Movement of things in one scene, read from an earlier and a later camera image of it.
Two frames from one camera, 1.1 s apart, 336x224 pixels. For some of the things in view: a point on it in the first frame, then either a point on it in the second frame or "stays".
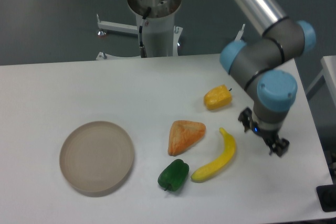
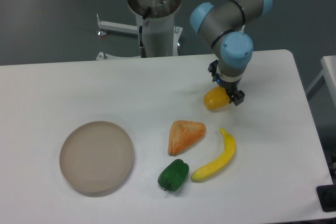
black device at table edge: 326,194 stays
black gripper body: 269,136 to 231,87
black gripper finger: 276,145 to 236,96
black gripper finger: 245,117 to 213,68
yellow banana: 214,166 stays
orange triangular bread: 183,134 stays
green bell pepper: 174,176 stays
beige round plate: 96,157 stays
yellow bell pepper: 218,97 stays
